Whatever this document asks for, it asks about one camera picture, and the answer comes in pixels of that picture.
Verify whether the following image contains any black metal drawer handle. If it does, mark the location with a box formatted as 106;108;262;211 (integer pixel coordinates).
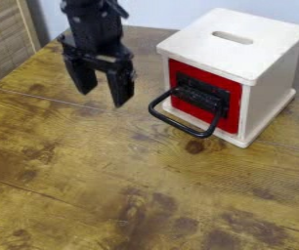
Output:
148;72;233;139

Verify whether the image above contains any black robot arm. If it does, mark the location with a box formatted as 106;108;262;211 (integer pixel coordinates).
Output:
58;0;136;107

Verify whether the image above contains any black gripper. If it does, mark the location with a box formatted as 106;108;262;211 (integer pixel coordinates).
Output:
59;9;135;107

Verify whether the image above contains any white wooden box cabinet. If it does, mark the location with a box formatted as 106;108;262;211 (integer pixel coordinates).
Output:
155;8;299;148

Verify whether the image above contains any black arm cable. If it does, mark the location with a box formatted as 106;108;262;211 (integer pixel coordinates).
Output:
104;0;131;20

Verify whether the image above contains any red wooden drawer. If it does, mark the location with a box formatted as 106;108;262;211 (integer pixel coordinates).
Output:
168;59;243;134

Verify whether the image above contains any wooden panel at left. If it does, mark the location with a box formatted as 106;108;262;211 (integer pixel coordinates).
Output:
0;0;42;80

